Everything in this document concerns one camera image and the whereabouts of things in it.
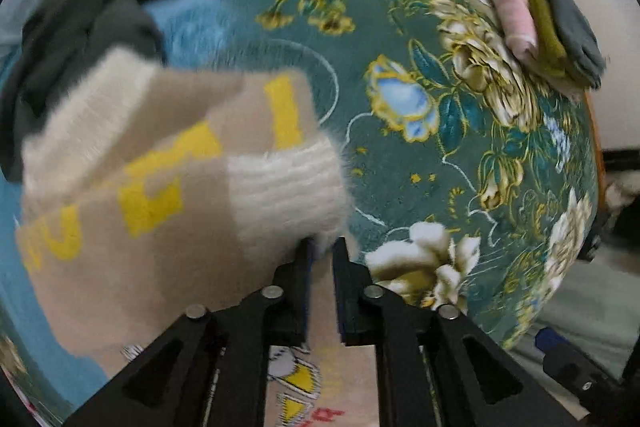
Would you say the beige fuzzy knit sweater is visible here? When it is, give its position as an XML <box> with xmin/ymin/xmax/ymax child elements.
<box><xmin>14</xmin><ymin>45</ymin><xmax>381</xmax><ymax>427</ymax></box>

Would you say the green floral bed blanket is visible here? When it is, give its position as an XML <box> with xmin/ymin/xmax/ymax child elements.
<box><xmin>0</xmin><ymin>0</ymin><xmax>601</xmax><ymax>423</ymax></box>

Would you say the grey folded garment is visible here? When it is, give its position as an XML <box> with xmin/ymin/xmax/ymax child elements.
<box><xmin>547</xmin><ymin>0</ymin><xmax>606</xmax><ymax>89</ymax></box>

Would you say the olive yellow folded garment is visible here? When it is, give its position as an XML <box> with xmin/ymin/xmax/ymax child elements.
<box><xmin>524</xmin><ymin>0</ymin><xmax>588</xmax><ymax>90</ymax></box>

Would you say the pink folded garment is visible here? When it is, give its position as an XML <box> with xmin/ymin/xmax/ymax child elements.
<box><xmin>491</xmin><ymin>0</ymin><xmax>538</xmax><ymax>62</ymax></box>

